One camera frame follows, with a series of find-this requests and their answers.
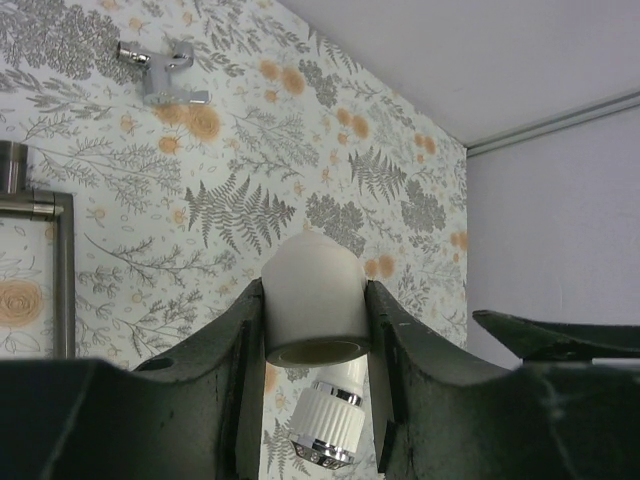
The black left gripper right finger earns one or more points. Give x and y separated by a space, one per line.
439 412

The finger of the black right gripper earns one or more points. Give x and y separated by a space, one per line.
531 340

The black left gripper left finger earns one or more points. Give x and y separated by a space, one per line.
192 412

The white faucet with chrome knob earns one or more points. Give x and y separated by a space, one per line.
327 422

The white pipe fitting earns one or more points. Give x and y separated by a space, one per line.
314 303

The aluminium frame post right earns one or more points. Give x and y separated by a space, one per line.
558 122

